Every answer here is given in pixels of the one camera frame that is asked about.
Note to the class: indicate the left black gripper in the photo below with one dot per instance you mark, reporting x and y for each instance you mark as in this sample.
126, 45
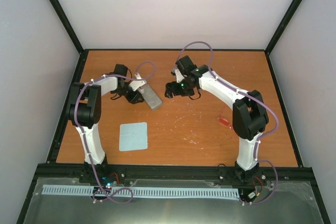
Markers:
132, 99

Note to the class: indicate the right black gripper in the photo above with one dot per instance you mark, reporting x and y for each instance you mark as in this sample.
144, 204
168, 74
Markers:
168, 90

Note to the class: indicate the grey glasses case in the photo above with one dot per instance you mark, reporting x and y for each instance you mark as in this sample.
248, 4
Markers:
150, 97

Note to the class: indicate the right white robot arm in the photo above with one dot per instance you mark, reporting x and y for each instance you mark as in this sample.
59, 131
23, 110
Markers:
249, 116

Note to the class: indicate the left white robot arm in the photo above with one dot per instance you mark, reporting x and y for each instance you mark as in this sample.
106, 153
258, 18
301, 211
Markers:
84, 107

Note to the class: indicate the red sunglasses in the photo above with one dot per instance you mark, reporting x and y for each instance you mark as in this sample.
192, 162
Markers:
225, 117

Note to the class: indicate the light blue cleaning cloth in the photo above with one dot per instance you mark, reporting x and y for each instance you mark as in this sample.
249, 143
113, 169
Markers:
133, 137

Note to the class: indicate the metal front plate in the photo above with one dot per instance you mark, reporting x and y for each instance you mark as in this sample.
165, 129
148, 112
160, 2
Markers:
292, 202

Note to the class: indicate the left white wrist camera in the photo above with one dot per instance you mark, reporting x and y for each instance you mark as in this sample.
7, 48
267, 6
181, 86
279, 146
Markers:
138, 84

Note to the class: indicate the light blue slotted cable duct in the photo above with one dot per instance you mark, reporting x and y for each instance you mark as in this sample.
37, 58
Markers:
143, 192

